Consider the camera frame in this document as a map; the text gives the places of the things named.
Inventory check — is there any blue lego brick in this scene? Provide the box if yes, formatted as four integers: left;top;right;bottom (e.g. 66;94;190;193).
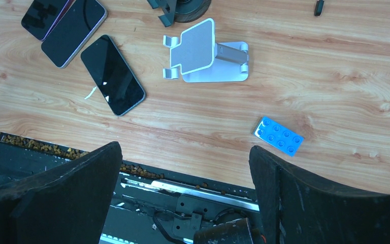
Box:
253;117;304;157

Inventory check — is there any pink phone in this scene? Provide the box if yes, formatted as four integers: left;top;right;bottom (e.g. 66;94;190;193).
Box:
21;0;74;41

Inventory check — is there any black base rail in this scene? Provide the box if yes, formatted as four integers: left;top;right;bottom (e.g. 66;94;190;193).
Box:
0;132;266;243

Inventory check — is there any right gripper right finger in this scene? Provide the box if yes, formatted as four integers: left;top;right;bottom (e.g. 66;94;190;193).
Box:
249;145;390;243

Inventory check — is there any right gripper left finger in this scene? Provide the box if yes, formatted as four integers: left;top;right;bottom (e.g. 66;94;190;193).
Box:
0;141;122;243

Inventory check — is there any black mini tripod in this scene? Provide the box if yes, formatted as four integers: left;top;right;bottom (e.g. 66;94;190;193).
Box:
314;0;324;17

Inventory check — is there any grey round phone stand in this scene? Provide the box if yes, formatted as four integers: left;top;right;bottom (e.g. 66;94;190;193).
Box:
147;0;211;27

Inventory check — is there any white phone stand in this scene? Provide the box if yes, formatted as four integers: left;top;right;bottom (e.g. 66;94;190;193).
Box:
162;18;249;83

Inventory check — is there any teal smartphone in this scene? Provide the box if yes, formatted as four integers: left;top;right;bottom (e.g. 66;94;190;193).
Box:
81;35;146;116

